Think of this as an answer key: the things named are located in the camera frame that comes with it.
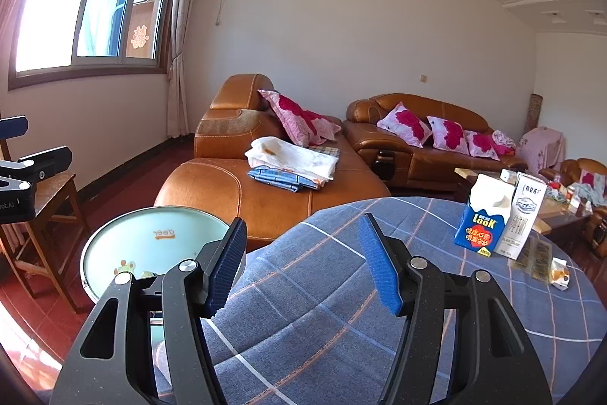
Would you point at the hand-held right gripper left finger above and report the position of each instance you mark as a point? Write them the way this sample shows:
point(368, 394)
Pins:
point(227, 272)

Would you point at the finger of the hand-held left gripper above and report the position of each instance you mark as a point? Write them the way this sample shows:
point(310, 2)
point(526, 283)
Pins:
point(13, 127)
point(47, 163)

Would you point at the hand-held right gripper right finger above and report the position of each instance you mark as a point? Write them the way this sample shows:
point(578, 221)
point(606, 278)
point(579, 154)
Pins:
point(381, 272)

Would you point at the light green trash bin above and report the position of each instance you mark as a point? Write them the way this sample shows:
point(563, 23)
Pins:
point(142, 243)

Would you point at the wooden chair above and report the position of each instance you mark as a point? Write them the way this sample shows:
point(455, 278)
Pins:
point(52, 196)

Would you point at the brown leather chaise sofa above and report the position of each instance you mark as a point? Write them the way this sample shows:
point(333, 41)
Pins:
point(213, 191)

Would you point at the blue milk carton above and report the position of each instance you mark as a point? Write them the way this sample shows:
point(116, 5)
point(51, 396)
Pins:
point(479, 229)

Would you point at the folded blue cloth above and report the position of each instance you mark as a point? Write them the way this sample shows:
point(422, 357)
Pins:
point(280, 179)

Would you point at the brown leather three-seat sofa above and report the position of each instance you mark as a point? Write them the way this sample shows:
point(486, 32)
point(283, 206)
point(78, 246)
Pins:
point(427, 163)

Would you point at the white plastic bag on sofa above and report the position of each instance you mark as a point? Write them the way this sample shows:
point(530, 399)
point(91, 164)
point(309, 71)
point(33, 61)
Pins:
point(289, 158)

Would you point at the checked cushion cloth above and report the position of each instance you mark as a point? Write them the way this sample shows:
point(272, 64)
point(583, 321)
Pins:
point(327, 149)

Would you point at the window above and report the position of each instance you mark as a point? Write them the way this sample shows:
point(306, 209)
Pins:
point(95, 6)

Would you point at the white milk carton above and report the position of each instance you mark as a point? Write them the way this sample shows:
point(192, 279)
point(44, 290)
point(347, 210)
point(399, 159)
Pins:
point(521, 220)

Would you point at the small white box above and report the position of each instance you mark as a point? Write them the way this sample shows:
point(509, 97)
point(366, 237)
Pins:
point(508, 175)

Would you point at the large pink floral pillow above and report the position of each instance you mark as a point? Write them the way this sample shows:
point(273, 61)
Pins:
point(294, 113)

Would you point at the small white orange packet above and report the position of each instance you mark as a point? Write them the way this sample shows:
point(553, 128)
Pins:
point(559, 274)

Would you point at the crumpled pink blanket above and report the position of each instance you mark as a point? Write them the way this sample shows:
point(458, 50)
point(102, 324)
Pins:
point(503, 141)

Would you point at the beige curtain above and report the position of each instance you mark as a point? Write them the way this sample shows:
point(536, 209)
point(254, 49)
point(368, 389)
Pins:
point(182, 44)

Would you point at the wooden coffee table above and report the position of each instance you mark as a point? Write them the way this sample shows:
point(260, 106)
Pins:
point(564, 215)

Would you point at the pink floral cloth cover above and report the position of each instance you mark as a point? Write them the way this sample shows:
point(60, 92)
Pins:
point(540, 149)

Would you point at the tall brown cylinder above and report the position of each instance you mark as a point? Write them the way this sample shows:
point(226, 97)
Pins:
point(533, 113)

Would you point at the light blue clothes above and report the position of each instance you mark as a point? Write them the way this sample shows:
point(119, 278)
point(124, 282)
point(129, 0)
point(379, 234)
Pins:
point(588, 191)

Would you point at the small pink armchair pillow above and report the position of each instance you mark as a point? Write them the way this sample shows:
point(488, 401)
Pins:
point(589, 177)

